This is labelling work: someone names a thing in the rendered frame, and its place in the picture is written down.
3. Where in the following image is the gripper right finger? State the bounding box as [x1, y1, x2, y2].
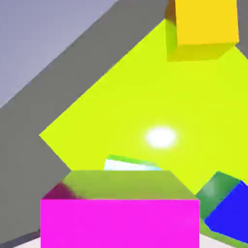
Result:
[199, 233, 239, 248]

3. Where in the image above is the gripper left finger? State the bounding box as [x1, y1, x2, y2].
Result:
[0, 231, 41, 248]

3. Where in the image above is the small magenta cube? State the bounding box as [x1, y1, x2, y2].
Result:
[40, 170, 201, 248]

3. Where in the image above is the small blue cube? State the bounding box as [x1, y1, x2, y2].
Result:
[195, 171, 248, 248]

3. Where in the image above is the small white cube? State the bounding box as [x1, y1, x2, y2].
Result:
[103, 154, 163, 171]

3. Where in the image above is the small yellow cube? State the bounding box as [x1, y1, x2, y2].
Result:
[164, 0, 240, 62]

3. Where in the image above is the large yellow-green box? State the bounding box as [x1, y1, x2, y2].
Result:
[38, 18, 248, 196]

